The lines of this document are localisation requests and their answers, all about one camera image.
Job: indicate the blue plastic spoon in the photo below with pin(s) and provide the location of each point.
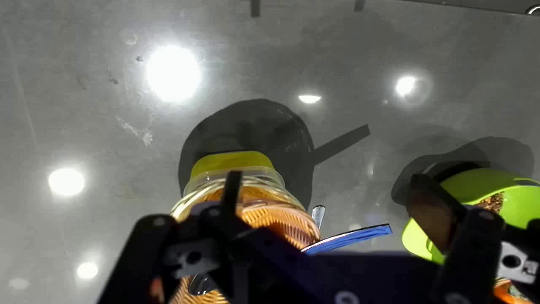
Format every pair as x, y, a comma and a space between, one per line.
349, 237

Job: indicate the green plastic bowl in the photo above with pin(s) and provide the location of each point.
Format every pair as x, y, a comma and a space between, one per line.
507, 191

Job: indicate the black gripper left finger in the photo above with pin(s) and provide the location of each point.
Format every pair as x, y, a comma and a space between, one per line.
146, 254

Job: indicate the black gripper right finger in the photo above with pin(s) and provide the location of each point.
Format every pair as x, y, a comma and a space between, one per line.
473, 247

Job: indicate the large wicker basket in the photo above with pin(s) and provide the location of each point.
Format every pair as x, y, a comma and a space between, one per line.
271, 217

